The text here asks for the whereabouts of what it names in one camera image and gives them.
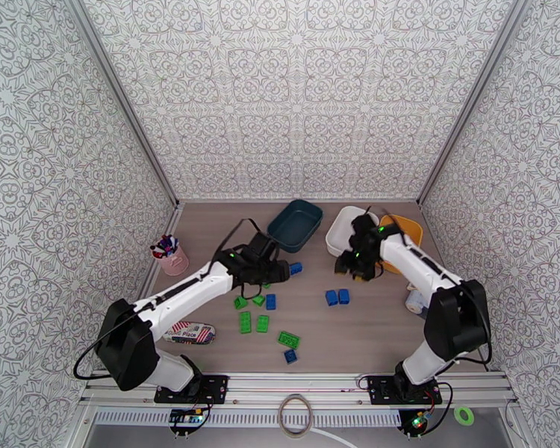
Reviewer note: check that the light blue white roll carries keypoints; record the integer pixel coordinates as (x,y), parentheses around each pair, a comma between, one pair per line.
(416,302)

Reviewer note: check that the white plastic container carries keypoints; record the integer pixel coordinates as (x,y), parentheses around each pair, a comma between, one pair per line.
(338,232)

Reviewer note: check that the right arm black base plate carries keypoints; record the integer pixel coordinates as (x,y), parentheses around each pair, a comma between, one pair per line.
(378,390)

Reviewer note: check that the white tube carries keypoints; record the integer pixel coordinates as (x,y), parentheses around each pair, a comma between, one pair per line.
(331,435)

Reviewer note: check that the flag print fabric pouch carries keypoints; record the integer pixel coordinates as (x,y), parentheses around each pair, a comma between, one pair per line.
(191,333)

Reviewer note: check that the green curved lego brick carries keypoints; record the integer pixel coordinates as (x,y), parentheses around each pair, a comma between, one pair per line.
(258,300)

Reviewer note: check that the dark teal plastic container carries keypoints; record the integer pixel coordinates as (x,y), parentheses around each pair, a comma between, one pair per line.
(291,227)

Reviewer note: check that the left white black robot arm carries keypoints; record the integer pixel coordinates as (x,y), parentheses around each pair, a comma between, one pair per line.
(182,292)

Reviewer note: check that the purple marker pen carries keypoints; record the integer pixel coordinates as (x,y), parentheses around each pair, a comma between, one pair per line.
(169,243)

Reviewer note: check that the aluminium mounting rail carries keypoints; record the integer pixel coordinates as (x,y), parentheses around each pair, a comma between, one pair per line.
(298,383)

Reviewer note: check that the small blue lego brick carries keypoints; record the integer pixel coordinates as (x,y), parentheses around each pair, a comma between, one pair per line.
(297,269)

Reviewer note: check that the pink pen cup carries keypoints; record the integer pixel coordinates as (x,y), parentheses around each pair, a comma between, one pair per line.
(176,262)

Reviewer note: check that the aluminium frame post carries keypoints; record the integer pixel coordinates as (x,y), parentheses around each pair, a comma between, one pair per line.
(466,101)
(125,101)

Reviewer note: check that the black marker pen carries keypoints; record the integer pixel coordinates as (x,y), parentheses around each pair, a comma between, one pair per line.
(156,249)

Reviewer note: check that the aluminium table edge rail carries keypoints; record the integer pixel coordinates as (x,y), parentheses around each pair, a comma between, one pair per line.
(171,227)

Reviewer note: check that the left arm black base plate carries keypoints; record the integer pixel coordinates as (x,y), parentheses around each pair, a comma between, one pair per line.
(214,388)

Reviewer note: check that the green square lego brick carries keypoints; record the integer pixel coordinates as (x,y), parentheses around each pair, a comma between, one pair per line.
(240,303)

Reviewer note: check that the red marker pen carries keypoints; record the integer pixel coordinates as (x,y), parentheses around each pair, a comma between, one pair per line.
(158,255)

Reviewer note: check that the yellow plastic container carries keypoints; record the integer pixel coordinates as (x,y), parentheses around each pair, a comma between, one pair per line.
(410,232)

